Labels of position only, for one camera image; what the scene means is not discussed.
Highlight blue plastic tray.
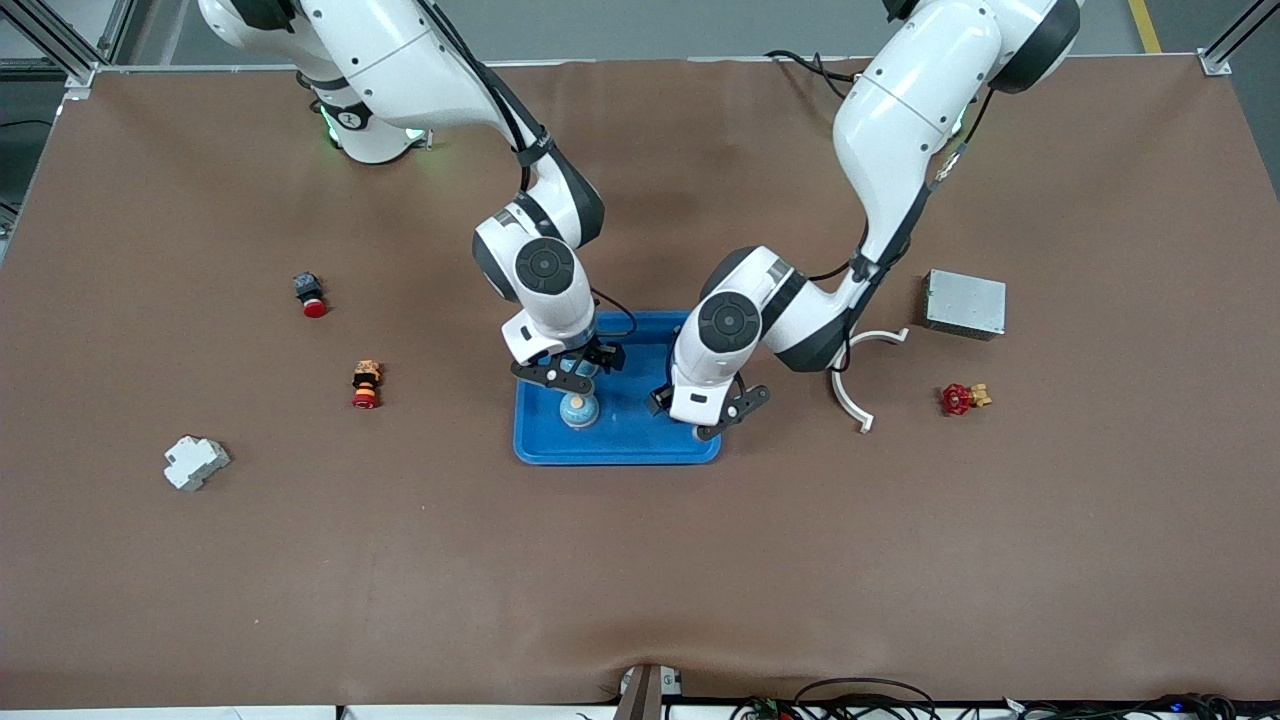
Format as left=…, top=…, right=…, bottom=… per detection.
left=513, top=311, right=722, bottom=467

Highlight brass valve red handwheel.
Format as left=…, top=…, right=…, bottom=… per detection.
left=940, top=381, right=993, bottom=417

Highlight silver metal power supply box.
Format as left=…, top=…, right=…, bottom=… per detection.
left=922, top=268, right=1008, bottom=342

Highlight white half-ring pipe clamp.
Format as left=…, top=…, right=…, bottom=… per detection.
left=831, top=327, right=911, bottom=434

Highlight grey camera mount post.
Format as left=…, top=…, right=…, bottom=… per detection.
left=615, top=663, right=686, bottom=720

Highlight black looped cable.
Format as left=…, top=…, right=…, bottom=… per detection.
left=795, top=677, right=941, bottom=720

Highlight black arm base cables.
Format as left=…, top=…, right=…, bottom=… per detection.
left=765, top=48, right=863, bottom=101

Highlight white rail circuit breaker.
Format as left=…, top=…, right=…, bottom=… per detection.
left=163, top=435, right=232, bottom=493

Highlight black cable bundle with plugs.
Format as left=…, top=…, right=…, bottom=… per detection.
left=1000, top=692, right=1241, bottom=720

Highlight aluminium frame profile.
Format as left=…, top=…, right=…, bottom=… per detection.
left=1198, top=0, right=1280, bottom=78
left=0, top=0, right=136, bottom=101

